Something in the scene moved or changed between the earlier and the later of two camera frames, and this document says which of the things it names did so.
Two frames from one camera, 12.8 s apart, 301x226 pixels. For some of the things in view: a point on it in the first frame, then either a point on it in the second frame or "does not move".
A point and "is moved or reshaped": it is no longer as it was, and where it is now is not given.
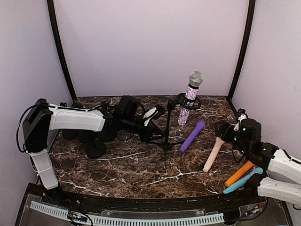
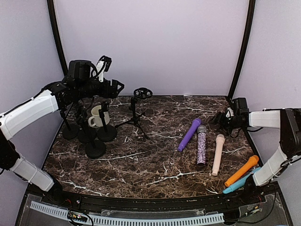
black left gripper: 151,131 to 113,93
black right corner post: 248,36 does not move
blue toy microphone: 258,171 does not move
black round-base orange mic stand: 63,104 is moved or reshaped
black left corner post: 59,44 does not move
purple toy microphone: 199,126 is moved or reshaped
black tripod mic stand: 180,100 to 140,93
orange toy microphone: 247,166 does not move
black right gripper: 225,137 to 219,119
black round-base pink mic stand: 95,150 does not move
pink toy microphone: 218,142 to 220,139
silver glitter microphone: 196,78 to 201,146
